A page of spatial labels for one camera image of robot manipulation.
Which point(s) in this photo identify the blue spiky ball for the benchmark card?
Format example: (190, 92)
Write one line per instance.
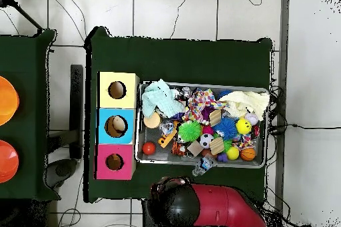
(226, 128)

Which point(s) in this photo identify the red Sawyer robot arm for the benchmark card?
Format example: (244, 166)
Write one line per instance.
(218, 205)

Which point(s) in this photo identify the toy hamburger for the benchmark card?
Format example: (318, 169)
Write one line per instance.
(151, 121)

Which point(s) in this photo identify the large yellow ball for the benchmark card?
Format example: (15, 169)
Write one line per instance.
(243, 126)

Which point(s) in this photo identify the shallow clear mesh bin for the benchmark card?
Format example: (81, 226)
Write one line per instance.
(139, 152)

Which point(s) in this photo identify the mint green cloth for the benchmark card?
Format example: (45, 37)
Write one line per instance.
(160, 99)

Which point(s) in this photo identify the cream yellow cloth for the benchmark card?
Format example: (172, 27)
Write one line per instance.
(248, 102)

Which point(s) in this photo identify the black stand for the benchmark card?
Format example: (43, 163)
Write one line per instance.
(76, 104)

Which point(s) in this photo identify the green furry monster toy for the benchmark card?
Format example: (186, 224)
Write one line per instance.
(190, 131)

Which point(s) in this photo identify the orange bowl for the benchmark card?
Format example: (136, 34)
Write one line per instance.
(6, 101)
(6, 161)

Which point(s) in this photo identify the orange flat plastic toy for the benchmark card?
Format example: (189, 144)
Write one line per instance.
(166, 138)

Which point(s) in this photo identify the wooden box with three holes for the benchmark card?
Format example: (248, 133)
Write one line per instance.
(118, 109)

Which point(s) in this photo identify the red ball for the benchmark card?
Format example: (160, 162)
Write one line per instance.
(148, 148)

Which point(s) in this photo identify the dark green table cloth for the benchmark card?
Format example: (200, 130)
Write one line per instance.
(29, 78)
(176, 59)

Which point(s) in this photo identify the colourful polka dot cloth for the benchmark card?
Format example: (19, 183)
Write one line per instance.
(202, 104)

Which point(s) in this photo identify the orange toy basketball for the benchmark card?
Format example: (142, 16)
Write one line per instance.
(247, 154)

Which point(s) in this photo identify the orange striped tiger plush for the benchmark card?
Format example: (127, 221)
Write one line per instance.
(178, 148)

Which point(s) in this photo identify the crushed clear plastic bottle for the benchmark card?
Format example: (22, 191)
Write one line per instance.
(204, 165)

